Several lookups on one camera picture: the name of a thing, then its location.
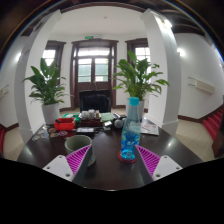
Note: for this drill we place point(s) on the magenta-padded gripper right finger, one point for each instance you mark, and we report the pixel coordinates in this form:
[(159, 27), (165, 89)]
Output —
[(150, 161)]

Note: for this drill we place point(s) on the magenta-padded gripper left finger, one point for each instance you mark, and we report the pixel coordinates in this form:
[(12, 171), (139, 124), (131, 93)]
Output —
[(78, 160)]

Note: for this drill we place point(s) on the clear blue-capped drink bottle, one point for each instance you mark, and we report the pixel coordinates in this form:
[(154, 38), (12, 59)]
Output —
[(130, 133)]

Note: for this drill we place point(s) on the grey dotted mug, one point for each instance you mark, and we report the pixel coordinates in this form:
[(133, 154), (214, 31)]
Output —
[(78, 141)]

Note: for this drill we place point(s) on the flat round red coaster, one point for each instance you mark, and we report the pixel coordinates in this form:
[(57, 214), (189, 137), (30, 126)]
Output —
[(126, 161)]

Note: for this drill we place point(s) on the black rectangular case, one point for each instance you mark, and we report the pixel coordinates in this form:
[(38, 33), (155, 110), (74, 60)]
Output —
[(85, 130)]

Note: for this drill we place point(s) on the white printed paper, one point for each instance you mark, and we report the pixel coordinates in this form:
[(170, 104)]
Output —
[(150, 128)]

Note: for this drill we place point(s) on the red box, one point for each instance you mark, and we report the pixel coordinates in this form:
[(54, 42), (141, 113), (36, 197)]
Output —
[(65, 125)]

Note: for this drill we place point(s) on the tray with tea items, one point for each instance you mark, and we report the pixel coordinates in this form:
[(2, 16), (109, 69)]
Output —
[(90, 118)]

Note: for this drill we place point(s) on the green box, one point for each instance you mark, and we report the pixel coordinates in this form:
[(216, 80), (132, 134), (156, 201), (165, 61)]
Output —
[(70, 116)]

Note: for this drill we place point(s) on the grey round microphone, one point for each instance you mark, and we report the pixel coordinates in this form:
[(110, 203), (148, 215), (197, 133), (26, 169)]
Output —
[(118, 123)]

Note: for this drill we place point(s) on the green folded cloth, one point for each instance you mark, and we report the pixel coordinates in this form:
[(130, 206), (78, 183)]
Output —
[(107, 117)]

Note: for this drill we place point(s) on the potted plant in white pot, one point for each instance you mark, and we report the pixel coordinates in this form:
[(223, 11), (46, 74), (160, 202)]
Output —
[(50, 113), (140, 78)]

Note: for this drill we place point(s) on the black chair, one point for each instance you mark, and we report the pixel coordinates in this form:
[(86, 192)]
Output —
[(95, 101)]

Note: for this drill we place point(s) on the red carpeted staircase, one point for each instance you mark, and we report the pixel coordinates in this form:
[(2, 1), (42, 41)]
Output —
[(215, 123), (1, 140)]

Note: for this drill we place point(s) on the dark wooden double door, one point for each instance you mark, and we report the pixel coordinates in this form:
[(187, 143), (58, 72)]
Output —
[(93, 70)]

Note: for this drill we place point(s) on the dark-framed window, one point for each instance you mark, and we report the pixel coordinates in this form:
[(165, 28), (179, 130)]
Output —
[(141, 53), (49, 55)]

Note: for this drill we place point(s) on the green exit sign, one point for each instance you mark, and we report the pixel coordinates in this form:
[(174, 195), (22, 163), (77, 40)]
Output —
[(89, 37)]

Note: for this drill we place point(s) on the wall lamp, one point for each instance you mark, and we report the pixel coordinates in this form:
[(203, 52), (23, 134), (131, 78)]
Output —
[(18, 57), (181, 52)]

